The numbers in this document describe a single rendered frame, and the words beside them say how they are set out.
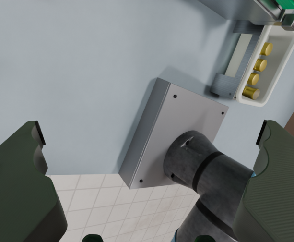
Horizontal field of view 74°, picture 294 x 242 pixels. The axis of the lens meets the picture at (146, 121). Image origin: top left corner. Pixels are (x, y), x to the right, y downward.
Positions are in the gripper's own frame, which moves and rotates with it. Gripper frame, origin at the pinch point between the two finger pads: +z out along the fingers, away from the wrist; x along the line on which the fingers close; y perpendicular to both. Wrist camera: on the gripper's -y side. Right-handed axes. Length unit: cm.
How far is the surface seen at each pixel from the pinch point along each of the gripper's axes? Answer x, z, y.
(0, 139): -25.1, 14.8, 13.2
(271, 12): 23.4, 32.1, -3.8
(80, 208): -55, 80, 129
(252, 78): 29, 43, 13
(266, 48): 32, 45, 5
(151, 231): 1, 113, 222
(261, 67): 32, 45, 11
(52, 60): -16.1, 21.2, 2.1
